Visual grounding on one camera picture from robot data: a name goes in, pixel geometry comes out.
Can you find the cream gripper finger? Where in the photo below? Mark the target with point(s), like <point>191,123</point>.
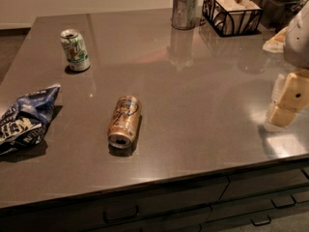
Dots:
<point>289,96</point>

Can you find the green white 7up can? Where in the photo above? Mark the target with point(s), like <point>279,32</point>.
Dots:
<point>75,50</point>

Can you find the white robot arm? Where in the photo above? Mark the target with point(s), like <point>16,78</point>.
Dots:
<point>296,44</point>

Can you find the orange soda can lying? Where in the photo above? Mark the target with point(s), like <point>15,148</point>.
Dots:
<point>123,127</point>

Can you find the pale snack packet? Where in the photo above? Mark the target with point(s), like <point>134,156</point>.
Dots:
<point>275,44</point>

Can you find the dark box with jar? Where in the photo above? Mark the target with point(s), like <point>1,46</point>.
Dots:
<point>278,13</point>

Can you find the metal cup with utensils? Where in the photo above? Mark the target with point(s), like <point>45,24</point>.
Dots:
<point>183,14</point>

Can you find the blue crumpled chip bag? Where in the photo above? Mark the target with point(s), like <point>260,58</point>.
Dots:
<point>26,121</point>

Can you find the black wire napkin basket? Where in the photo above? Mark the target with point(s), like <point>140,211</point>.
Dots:
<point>232,17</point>

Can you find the drawer handle right upper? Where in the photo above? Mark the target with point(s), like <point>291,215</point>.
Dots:
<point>283,202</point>

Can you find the drawer handle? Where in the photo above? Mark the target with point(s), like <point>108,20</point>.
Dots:
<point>283,202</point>
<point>120,213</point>
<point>261,221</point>

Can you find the drawer handle right lower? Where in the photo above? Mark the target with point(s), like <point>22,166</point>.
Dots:
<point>261,221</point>

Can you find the drawer handle left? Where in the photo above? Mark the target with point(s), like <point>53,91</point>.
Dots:
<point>120,213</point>

